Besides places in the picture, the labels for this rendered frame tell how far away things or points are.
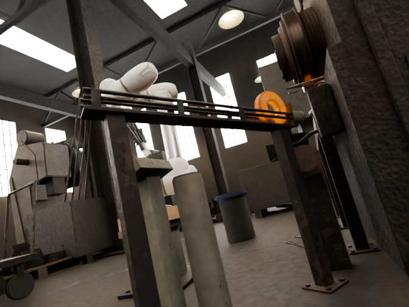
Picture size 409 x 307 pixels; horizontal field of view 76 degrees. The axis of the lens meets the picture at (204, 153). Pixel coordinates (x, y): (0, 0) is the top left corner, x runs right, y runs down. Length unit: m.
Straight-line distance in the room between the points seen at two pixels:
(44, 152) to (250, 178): 4.26
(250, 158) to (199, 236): 10.98
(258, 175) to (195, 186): 3.03
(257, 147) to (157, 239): 10.98
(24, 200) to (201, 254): 5.84
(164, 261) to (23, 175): 5.81
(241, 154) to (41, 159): 8.23
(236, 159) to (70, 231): 9.25
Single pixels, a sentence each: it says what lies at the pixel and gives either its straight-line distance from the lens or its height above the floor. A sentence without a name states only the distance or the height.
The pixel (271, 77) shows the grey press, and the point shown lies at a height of 2.05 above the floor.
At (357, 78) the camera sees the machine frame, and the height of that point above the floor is 0.71.
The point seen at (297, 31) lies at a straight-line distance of 1.54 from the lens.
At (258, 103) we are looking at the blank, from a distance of 1.09.
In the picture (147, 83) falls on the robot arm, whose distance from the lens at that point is 1.30.
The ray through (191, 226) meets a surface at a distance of 0.99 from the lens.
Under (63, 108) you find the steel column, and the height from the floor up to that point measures 5.14.
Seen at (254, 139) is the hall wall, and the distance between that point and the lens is 11.94.
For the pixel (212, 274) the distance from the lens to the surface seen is 1.02.
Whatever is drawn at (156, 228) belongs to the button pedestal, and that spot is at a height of 0.35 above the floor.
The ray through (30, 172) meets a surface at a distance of 6.54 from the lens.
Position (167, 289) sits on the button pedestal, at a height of 0.13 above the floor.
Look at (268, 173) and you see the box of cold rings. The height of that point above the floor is 0.59.
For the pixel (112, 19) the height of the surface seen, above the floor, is 7.60.
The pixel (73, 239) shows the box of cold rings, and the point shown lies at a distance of 3.81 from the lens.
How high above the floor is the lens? 0.40
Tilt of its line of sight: 10 degrees up
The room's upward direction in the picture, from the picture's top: 14 degrees counter-clockwise
